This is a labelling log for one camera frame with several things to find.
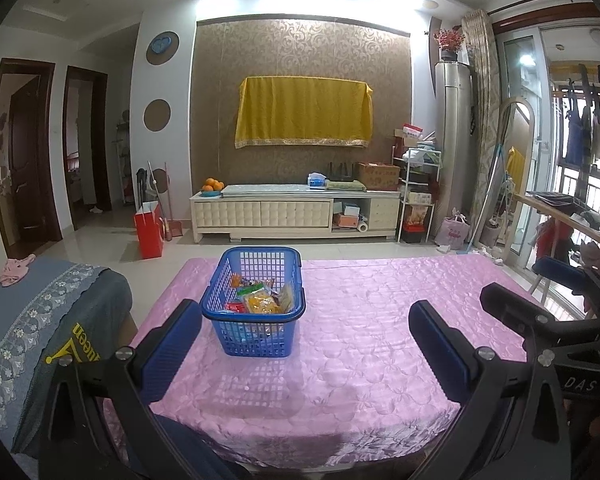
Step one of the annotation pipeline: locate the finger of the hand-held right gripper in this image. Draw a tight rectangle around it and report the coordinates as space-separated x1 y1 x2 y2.
532 256 593 289
480 282 562 334

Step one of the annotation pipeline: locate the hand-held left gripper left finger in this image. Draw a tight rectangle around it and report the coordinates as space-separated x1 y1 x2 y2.
39 299 204 480

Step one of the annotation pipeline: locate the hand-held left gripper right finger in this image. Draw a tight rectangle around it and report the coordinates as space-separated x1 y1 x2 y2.
409 300 572 480

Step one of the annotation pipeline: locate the blue plastic basket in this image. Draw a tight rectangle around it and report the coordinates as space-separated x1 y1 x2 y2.
200 246 307 358

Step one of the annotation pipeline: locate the wooden drying rack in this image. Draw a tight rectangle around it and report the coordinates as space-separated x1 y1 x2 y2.
512 192 600 261

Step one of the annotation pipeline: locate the pink quilted tablecloth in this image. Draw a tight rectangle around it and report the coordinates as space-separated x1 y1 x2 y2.
102 254 581 471

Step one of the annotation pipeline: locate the pink gift bag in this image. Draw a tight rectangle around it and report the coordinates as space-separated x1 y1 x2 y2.
442 210 471 251

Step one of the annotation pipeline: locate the orange snack packet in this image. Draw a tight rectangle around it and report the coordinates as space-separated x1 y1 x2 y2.
244 293 282 315

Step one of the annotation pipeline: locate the red paper bag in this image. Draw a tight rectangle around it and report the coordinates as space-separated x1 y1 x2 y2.
134 201 166 260

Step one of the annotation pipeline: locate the grey lace-trimmed sofa cover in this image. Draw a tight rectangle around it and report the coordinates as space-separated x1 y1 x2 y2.
0 255 133 461

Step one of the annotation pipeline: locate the hanging laundry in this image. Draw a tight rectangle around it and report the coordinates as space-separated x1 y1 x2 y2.
565 65 600 166

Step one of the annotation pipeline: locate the arched standing mirror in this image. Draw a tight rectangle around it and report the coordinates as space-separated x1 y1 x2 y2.
475 97 536 266

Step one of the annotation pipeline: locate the white storage rack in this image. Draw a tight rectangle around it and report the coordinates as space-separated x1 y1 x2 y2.
392 125 443 243

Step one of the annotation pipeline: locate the cream media cabinet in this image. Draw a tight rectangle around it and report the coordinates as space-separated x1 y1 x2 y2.
189 185 402 245

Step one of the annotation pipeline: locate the standing air conditioner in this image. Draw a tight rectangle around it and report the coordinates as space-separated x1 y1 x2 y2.
434 61 476 241

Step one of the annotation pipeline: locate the pink cloth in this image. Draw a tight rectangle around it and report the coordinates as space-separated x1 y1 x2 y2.
0 255 37 287

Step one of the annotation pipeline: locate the patterned beige curtain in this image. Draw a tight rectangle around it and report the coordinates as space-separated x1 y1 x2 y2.
461 10 503 246

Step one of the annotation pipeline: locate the cardboard box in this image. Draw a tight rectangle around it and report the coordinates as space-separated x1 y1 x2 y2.
356 161 401 191

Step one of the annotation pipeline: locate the black router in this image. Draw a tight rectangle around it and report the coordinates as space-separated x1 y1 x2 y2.
326 161 355 182

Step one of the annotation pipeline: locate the vase of red flowers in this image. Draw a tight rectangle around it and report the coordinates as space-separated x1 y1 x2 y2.
433 28 466 63

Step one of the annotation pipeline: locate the yellow cloth cover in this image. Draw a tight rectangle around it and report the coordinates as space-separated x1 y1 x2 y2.
234 76 374 150

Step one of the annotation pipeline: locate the blue-handled mop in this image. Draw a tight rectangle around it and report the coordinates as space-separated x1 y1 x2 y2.
467 145 503 261

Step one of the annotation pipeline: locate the dark wooden door frame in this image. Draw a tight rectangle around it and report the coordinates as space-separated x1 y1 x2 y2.
0 58 63 258
62 65 112 231

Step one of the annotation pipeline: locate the round brown wall disc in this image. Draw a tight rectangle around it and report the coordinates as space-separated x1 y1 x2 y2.
143 99 172 132
146 31 180 66

